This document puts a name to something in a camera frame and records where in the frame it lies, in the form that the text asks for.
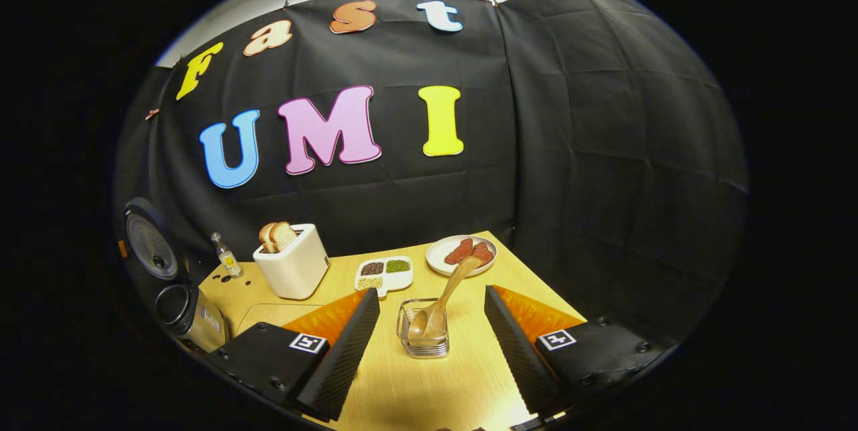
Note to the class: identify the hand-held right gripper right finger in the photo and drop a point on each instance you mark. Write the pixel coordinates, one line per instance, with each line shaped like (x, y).
(516, 357)

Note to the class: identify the white divided grain dish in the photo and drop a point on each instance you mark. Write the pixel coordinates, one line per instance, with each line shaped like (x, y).
(383, 275)

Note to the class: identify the white round plate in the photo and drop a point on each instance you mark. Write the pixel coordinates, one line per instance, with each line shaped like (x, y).
(439, 253)

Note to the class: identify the wooden spoon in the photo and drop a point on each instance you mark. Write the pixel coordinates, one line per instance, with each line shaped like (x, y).
(456, 280)

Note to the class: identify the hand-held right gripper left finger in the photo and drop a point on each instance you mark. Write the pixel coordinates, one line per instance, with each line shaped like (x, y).
(345, 357)

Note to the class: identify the white toaster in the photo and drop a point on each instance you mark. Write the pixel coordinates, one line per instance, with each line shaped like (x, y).
(295, 273)

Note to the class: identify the small glass bottle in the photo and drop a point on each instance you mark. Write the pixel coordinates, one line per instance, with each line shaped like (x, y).
(229, 262)

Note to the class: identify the clear chopstick holder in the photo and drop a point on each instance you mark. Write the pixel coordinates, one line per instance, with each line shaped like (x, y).
(423, 349)

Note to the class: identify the dark rice cooker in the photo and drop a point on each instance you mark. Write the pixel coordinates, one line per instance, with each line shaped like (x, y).
(201, 324)

